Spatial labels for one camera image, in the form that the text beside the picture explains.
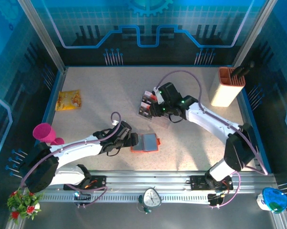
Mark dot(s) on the aluminium frame post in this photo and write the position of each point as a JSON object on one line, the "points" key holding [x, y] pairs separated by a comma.
{"points": [[42, 35], [252, 35]]}

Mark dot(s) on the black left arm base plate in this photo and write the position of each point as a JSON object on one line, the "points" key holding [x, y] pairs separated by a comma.
{"points": [[99, 181]]}

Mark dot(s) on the potted plant red flowers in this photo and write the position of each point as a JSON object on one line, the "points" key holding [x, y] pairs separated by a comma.
{"points": [[22, 202]]}

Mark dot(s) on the orange card holder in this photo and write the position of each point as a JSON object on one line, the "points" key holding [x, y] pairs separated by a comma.
{"points": [[149, 143]]}

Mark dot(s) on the pink plastic cup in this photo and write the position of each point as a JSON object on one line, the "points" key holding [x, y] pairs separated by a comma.
{"points": [[42, 132]]}

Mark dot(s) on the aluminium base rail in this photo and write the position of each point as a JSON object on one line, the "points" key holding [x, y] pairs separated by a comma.
{"points": [[146, 177]]}

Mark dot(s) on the white knife block orange top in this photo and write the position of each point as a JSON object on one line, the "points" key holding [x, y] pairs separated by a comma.
{"points": [[223, 93]]}

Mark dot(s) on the yellow snack bag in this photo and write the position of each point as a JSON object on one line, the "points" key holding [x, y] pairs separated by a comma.
{"points": [[68, 100]]}

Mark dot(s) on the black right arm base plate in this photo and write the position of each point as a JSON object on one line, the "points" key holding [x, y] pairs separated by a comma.
{"points": [[198, 182]]}

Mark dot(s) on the black controller box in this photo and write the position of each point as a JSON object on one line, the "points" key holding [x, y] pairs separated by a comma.
{"points": [[82, 198], [215, 200]]}

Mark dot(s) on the white red April card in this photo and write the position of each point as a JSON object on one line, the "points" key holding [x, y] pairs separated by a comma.
{"points": [[150, 93], [146, 105]]}

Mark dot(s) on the white jar blue lid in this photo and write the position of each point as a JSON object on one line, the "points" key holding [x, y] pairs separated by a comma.
{"points": [[274, 198]]}

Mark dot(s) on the white triangular alarm clock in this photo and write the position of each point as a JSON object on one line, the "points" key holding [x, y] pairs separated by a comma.
{"points": [[151, 198]]}

